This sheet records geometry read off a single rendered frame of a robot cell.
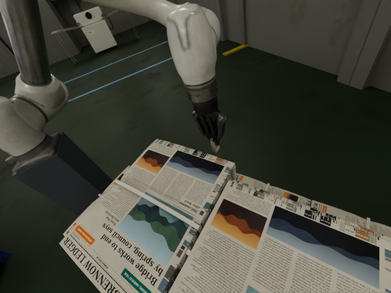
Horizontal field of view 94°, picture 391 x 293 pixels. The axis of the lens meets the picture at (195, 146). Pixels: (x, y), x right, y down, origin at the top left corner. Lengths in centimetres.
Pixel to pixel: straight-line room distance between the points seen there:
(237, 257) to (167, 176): 25
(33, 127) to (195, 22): 81
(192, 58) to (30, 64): 69
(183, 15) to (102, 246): 51
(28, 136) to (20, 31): 39
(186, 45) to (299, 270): 46
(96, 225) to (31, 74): 69
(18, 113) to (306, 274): 104
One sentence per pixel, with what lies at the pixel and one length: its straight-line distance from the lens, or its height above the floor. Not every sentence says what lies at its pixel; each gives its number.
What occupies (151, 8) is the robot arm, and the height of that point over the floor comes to 138.
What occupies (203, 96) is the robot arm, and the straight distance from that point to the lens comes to 50.
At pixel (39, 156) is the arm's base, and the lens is 105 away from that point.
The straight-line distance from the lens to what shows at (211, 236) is 39.
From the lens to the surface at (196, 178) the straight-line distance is 47.
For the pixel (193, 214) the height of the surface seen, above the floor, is 106.
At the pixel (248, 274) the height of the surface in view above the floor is 107.
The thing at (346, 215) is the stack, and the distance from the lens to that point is 99.
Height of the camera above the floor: 144
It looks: 44 degrees down
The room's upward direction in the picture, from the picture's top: 19 degrees counter-clockwise
